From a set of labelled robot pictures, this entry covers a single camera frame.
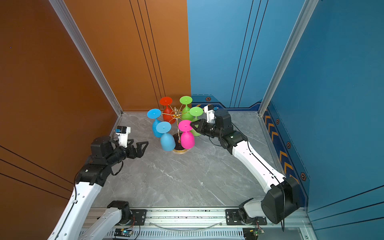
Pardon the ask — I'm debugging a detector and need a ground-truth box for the left green circuit board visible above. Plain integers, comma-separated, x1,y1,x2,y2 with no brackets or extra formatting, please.
114,228,134,239

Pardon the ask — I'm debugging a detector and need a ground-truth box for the red wine glass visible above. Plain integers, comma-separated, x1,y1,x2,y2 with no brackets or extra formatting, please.
159,97,176,125

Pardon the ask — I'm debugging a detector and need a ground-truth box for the right green circuit board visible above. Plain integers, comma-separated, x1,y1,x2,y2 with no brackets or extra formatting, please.
243,228,265,240

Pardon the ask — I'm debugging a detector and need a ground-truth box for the green wine glass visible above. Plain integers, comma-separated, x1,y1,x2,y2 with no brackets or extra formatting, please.
180,96,194,121
189,107,204,137

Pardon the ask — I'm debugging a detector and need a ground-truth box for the right aluminium corner post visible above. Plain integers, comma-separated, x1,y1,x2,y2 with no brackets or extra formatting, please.
258,0,319,117

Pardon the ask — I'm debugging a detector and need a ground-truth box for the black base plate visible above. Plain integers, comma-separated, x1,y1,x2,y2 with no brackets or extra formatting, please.
118,209,147,227
225,209,267,226

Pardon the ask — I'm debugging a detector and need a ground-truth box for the green circuit board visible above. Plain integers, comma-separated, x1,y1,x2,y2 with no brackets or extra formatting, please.
114,228,134,239
243,228,265,240

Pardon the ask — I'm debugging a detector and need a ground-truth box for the aluminium corner post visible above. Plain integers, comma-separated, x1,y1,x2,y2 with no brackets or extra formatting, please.
258,0,319,117
48,0,124,117

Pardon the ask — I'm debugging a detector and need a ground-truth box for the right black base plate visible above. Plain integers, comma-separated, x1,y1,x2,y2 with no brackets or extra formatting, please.
225,209,267,226

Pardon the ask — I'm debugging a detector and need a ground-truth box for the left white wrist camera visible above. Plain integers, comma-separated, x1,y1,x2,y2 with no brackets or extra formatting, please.
115,126,131,148

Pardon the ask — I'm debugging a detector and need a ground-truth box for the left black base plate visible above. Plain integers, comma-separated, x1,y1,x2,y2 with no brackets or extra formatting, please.
118,209,147,227

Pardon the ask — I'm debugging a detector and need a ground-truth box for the aluminium front rail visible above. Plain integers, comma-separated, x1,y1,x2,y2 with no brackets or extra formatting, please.
53,206,319,240

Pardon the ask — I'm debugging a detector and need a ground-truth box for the blue wine glass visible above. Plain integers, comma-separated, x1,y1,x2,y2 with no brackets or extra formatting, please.
156,122,176,152
147,109,163,138

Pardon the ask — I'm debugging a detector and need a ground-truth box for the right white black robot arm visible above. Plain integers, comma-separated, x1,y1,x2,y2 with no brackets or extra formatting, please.
190,109,301,229

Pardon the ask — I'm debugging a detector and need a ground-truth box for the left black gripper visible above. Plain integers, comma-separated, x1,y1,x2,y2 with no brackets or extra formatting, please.
106,138,148,169

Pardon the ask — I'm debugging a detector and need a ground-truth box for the gold wine glass rack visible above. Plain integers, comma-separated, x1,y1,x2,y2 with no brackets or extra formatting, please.
171,106,188,154

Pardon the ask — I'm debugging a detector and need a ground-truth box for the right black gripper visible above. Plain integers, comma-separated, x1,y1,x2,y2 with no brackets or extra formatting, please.
189,119,224,139

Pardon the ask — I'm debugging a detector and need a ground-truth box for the left aluminium corner post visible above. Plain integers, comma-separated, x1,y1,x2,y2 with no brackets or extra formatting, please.
48,0,124,117

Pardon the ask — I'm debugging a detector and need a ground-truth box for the magenta wine glass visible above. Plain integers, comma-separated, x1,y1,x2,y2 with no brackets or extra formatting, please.
178,120,195,149

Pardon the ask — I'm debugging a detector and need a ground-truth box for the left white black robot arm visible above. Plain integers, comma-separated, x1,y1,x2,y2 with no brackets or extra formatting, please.
49,136,149,240

